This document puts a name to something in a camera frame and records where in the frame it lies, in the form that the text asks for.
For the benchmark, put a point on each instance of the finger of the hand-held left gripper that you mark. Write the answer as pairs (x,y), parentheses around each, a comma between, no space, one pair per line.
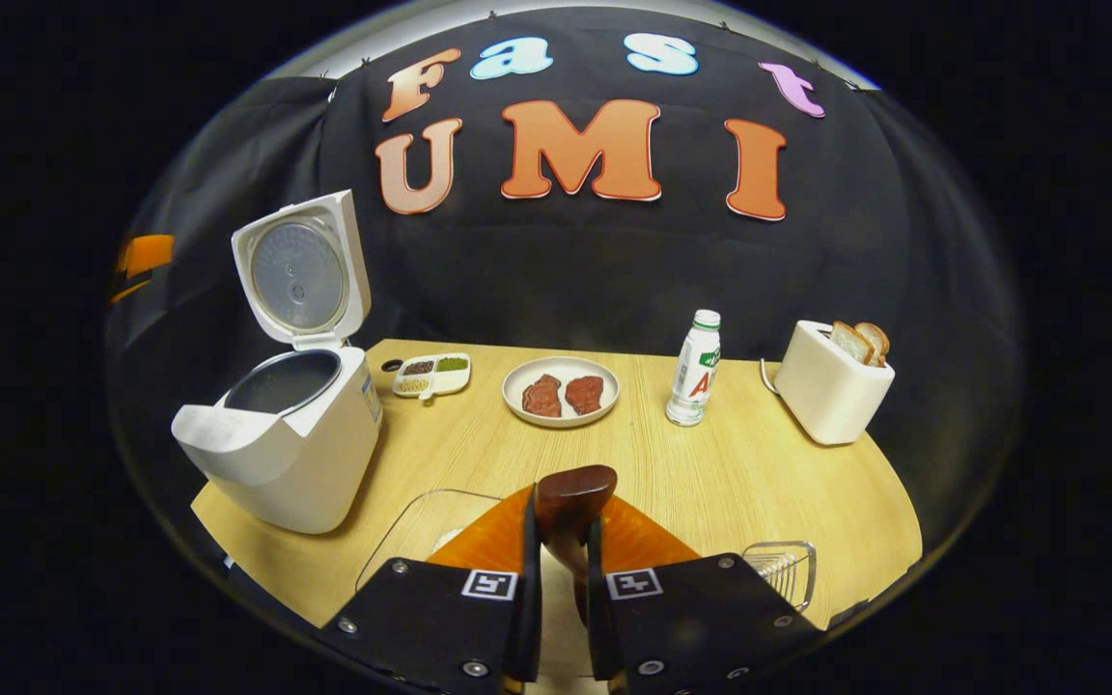
(146,256)

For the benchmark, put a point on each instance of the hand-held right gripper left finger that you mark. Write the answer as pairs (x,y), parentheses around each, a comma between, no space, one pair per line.
(527,627)

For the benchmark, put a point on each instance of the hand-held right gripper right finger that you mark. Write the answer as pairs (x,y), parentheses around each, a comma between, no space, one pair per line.
(599,627)

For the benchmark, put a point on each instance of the brown wooden spoon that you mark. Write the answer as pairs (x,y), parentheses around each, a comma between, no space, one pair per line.
(573,497)

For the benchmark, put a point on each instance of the white rice cooker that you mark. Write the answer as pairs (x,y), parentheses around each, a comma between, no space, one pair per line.
(295,463)

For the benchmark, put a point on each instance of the clear rice container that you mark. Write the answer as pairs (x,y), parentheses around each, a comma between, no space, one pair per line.
(421,521)

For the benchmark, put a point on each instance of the red meat piece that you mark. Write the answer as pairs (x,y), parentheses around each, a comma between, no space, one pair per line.
(542,397)
(584,395)

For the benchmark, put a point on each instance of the white round plate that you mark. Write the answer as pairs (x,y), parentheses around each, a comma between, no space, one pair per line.
(561,365)

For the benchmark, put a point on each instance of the white drink bottle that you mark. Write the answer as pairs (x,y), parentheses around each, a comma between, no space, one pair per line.
(694,376)

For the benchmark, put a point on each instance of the white divided condiment dish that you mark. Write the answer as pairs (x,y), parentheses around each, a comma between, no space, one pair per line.
(430,376)

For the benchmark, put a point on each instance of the black table grommet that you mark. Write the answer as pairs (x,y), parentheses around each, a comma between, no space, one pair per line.
(392,366)

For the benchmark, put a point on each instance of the white toaster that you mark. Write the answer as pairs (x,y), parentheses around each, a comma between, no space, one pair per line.
(826,401)

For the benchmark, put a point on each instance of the black backdrop cloth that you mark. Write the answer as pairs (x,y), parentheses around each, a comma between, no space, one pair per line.
(537,270)

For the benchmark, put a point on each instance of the toast slice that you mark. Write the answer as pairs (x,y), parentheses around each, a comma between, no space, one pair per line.
(876,340)
(848,343)

